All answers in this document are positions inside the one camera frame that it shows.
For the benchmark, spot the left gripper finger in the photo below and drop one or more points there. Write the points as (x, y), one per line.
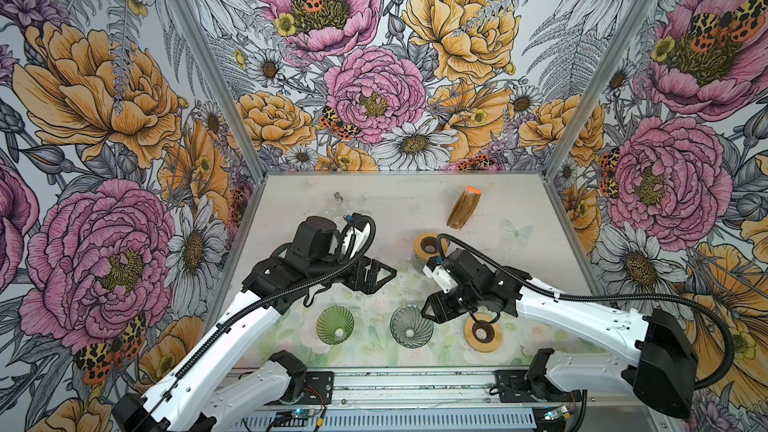
(370, 287)
(380, 272)

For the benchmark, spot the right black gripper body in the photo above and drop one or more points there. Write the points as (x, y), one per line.
(466, 297)

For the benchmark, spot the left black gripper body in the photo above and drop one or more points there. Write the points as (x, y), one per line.
(351, 276)

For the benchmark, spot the grey glass dripper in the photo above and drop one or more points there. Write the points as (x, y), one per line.
(409, 329)

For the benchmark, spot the brown coffee filter stack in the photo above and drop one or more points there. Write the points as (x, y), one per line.
(464, 207)

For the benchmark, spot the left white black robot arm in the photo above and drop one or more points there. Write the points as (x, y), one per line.
(298, 270)

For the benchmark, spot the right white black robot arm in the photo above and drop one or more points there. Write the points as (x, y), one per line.
(647, 356)

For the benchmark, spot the green glass dripper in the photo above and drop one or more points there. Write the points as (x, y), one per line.
(335, 325)

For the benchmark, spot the clear glass flask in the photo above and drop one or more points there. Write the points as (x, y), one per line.
(337, 208)

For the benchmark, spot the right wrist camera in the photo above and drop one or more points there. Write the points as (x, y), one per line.
(434, 270)

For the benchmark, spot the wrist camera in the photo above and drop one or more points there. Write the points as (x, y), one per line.
(357, 232)
(434, 270)

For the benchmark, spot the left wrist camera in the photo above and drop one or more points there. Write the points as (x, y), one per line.
(357, 232)

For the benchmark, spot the aluminium rail frame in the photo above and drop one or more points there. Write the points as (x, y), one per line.
(408, 390)

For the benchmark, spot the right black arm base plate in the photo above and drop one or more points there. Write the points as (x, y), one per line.
(514, 386)

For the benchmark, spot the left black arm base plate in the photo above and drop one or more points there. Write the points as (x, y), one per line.
(311, 388)

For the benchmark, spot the white vented cable duct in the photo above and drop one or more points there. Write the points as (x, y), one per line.
(437, 419)

